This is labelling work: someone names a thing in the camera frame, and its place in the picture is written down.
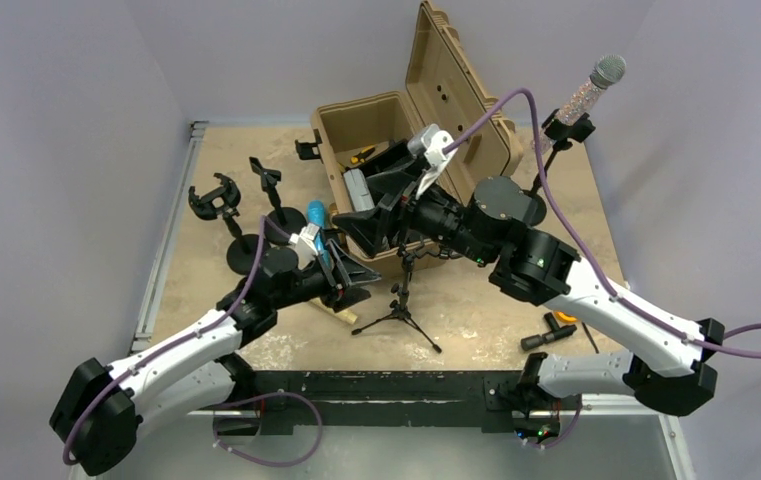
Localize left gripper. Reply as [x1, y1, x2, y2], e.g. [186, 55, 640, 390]
[273, 241, 381, 312]

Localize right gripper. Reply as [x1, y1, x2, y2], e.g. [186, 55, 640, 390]
[333, 158, 495, 266]

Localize cream yellow microphone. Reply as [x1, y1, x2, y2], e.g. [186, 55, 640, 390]
[310, 298, 358, 325]

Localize black tripod shock-mount stand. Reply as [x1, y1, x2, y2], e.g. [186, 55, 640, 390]
[351, 240, 462, 354]

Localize blue microphone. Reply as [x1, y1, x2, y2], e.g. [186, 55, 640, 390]
[307, 199, 333, 267]

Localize black round-base mic stand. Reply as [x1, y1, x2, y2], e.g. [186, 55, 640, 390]
[249, 157, 308, 246]

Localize black shock-mount desk stand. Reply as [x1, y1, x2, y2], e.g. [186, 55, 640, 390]
[187, 173, 271, 275]

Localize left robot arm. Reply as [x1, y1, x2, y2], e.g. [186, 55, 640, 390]
[49, 245, 382, 476]

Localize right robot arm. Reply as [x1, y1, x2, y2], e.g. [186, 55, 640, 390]
[332, 160, 724, 417]

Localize black clip mic stand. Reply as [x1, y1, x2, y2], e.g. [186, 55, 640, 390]
[519, 109, 597, 227]

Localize glitter silver microphone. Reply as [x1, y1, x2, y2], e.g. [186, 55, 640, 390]
[530, 54, 627, 154]

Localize grey small parts case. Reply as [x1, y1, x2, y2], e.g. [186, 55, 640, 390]
[342, 169, 375, 212]

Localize yellow black tool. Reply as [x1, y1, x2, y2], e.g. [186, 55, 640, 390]
[349, 145, 376, 166]

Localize black toolbox tray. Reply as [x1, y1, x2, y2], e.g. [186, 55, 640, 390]
[360, 139, 410, 178]

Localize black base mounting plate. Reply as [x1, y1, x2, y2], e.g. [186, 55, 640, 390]
[190, 370, 583, 439]

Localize tan plastic toolbox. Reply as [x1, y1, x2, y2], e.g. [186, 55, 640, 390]
[312, 1, 523, 277]

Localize black cylindrical adapter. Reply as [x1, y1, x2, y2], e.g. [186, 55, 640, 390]
[520, 311, 577, 352]

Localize yellow tape measure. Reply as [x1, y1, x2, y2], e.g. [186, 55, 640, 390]
[553, 311, 578, 324]

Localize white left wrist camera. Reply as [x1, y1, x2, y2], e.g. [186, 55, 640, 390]
[288, 223, 324, 269]

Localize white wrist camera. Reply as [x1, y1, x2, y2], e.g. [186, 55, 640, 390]
[407, 123, 458, 200]
[288, 223, 324, 269]

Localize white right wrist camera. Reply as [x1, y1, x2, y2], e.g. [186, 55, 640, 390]
[407, 123, 458, 200]

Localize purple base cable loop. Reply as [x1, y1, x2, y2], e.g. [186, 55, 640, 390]
[212, 392, 325, 468]

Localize aluminium frame rails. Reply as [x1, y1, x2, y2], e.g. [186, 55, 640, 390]
[68, 120, 697, 480]

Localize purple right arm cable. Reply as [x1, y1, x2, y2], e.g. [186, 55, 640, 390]
[442, 87, 761, 361]

